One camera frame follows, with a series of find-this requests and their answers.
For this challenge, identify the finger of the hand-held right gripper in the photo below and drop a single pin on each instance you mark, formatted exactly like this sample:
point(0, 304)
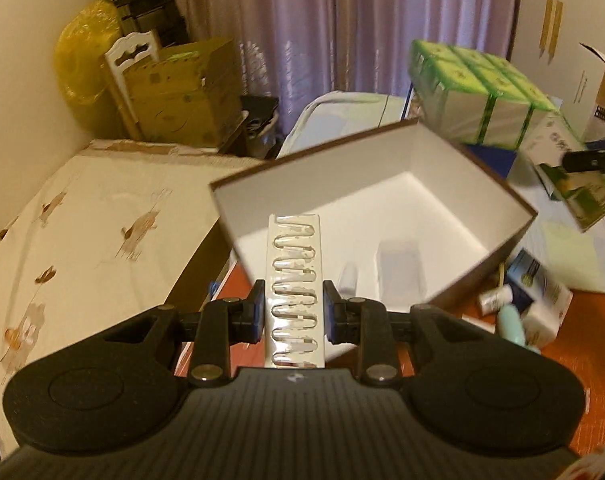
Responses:
point(590, 161)

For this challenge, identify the yellow plastic bag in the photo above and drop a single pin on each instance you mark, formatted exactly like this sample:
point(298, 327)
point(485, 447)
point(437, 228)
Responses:
point(85, 55)

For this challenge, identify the plaid cloth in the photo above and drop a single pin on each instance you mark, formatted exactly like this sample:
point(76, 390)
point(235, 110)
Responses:
point(577, 250)

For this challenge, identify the brown cardboard box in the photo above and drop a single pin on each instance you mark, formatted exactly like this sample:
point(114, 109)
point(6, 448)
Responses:
point(182, 95)

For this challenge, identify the brown box with white inside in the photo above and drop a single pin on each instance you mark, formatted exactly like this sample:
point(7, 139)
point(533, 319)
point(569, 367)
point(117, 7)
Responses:
point(382, 210)

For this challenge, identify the green tissue multipack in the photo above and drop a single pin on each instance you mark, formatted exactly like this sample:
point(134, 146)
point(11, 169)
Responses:
point(477, 94)

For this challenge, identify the stack of dark crates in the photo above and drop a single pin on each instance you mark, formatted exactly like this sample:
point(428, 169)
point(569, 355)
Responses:
point(140, 2)

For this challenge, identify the red printed mat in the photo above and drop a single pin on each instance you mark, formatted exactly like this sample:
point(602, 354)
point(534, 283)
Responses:
point(582, 360)

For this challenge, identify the white wardrobe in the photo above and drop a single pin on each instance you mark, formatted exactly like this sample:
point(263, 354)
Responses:
point(562, 30)

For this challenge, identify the clear plastic blister strip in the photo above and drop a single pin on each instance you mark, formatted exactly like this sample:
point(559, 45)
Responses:
point(294, 290)

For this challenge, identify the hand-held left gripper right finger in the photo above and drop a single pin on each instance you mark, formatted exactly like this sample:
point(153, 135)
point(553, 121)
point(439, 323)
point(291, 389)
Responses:
point(328, 311)

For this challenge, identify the white pill bottle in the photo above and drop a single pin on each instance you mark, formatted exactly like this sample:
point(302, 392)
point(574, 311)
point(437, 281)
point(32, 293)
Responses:
point(491, 302)

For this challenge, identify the clear plastic case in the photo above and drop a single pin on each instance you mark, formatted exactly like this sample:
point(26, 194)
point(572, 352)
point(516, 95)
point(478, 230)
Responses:
point(401, 266)

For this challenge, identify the white wooden chair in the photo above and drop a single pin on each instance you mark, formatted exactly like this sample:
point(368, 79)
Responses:
point(127, 70)

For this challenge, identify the bed with printed sheet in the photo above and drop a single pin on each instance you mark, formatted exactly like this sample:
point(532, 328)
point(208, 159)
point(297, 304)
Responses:
point(72, 250)

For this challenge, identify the open white cardboard box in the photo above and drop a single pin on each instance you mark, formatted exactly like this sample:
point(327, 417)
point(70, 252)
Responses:
point(601, 87)

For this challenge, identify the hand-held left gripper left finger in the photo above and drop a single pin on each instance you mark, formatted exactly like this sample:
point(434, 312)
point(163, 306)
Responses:
point(256, 311)

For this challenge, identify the mint handheld fan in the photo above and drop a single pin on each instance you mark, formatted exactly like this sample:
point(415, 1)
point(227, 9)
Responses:
point(513, 329)

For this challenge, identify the purple curtain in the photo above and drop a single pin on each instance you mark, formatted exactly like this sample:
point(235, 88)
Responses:
point(342, 25)

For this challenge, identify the blue and white box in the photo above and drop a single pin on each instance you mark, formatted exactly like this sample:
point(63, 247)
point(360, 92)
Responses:
point(538, 300)

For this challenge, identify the green and white carton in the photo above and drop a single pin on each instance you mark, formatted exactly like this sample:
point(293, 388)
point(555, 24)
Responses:
point(565, 180)

